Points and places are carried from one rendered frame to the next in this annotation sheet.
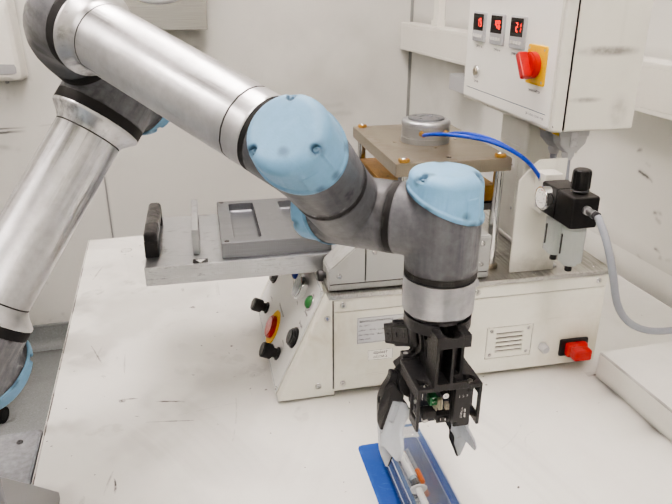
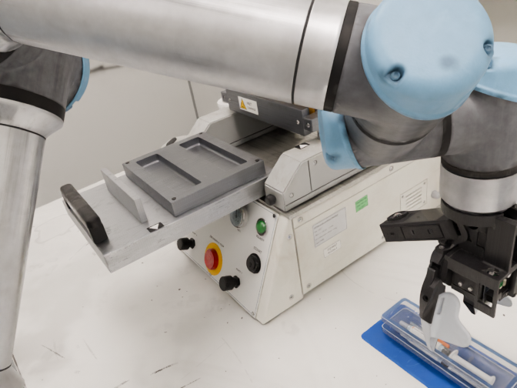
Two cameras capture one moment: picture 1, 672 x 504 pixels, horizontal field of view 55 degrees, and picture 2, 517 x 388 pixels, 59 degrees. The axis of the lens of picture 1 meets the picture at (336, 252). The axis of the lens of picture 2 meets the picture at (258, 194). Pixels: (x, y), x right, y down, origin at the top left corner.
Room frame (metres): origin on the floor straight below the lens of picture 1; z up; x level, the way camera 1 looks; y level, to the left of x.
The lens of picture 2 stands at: (0.31, 0.23, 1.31)
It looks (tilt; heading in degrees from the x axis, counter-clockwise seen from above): 30 degrees down; 341
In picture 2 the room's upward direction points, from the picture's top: 10 degrees counter-clockwise
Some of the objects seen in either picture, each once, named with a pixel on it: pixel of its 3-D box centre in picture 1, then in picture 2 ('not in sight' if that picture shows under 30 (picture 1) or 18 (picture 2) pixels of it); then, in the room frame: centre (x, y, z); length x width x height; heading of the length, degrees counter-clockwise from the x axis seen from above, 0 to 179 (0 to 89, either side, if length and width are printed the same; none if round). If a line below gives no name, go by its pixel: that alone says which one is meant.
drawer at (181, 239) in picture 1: (241, 233); (167, 185); (0.99, 0.15, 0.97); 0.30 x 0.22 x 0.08; 102
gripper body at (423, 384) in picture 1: (436, 363); (478, 246); (0.60, -0.11, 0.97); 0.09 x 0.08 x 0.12; 12
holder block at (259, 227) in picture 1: (270, 224); (191, 168); (1.00, 0.11, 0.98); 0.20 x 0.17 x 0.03; 12
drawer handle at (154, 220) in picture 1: (153, 228); (81, 211); (0.96, 0.29, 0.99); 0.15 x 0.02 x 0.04; 12
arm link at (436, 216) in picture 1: (440, 222); (482, 108); (0.61, -0.10, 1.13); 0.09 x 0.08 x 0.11; 66
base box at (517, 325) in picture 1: (415, 295); (318, 187); (1.03, -0.14, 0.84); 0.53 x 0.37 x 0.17; 102
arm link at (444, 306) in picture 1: (441, 293); (480, 179); (0.61, -0.11, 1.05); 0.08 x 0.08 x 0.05
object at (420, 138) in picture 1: (446, 157); not in sight; (1.04, -0.18, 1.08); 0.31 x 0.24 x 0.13; 12
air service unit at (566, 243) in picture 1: (561, 215); not in sight; (0.86, -0.32, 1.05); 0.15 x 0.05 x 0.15; 12
